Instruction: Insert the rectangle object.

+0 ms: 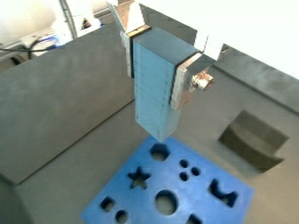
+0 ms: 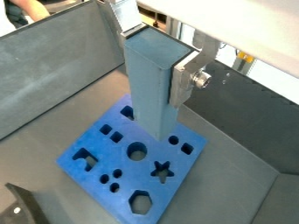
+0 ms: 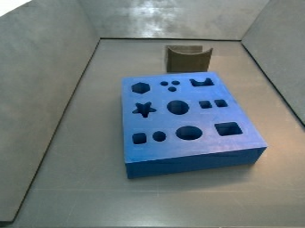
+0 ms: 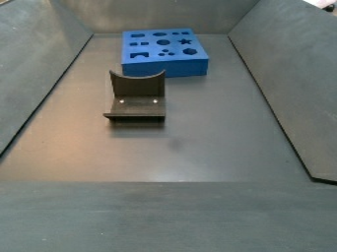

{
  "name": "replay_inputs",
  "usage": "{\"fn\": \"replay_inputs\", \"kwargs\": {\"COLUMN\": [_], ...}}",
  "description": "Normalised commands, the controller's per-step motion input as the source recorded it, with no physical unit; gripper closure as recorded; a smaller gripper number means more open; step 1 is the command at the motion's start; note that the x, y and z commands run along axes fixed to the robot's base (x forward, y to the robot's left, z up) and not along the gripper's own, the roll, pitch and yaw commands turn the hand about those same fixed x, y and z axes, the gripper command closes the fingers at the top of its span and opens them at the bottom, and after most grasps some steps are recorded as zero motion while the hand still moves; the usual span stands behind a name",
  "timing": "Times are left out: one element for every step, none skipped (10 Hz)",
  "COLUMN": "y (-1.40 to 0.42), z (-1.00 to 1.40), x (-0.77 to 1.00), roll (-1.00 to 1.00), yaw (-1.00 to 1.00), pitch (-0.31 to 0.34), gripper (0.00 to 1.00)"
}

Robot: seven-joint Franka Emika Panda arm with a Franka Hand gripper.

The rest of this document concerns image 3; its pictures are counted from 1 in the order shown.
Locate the dark curved block piece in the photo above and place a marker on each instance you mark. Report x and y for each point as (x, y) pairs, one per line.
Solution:
(188, 58)

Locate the blue shape sorter block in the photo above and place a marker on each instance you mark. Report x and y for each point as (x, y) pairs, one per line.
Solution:
(184, 125)

